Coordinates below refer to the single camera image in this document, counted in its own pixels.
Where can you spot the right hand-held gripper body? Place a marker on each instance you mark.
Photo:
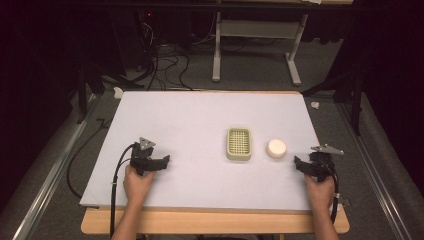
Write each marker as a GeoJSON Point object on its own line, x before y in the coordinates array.
{"type": "Point", "coordinates": [321, 163]}

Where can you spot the round white soap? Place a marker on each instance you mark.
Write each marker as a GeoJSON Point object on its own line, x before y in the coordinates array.
{"type": "Point", "coordinates": [276, 148]}

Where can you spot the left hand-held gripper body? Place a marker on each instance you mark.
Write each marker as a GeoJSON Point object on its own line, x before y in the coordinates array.
{"type": "Point", "coordinates": [144, 156]}

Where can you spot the pale green soap dish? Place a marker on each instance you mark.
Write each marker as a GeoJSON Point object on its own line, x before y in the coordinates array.
{"type": "Point", "coordinates": [238, 144]}

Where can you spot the dark computer tower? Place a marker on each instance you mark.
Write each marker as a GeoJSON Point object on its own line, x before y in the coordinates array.
{"type": "Point", "coordinates": [133, 36]}

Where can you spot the white metal desk frame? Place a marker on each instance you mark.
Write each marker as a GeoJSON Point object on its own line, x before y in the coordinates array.
{"type": "Point", "coordinates": [256, 28]}

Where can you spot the person's left hand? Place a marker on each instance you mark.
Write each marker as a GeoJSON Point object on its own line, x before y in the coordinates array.
{"type": "Point", "coordinates": [136, 185]}

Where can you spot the aluminium rail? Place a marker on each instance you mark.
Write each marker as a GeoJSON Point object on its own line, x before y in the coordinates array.
{"type": "Point", "coordinates": [50, 176]}
{"type": "Point", "coordinates": [373, 173]}

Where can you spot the white foam board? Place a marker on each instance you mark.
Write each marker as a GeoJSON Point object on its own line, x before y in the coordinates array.
{"type": "Point", "coordinates": [200, 140]}

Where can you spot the small white scrap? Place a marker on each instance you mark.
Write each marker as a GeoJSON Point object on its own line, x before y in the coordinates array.
{"type": "Point", "coordinates": [315, 105]}

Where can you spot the person's right hand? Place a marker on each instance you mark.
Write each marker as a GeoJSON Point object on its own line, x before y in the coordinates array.
{"type": "Point", "coordinates": [320, 191]}

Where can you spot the wooden table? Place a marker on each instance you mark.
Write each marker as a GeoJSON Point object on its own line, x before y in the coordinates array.
{"type": "Point", "coordinates": [206, 221]}

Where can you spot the black stand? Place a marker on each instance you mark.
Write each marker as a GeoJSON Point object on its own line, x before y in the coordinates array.
{"type": "Point", "coordinates": [353, 96]}
{"type": "Point", "coordinates": [86, 83]}

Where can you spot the crumpled white paper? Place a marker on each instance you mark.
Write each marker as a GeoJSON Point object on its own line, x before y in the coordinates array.
{"type": "Point", "coordinates": [118, 93]}

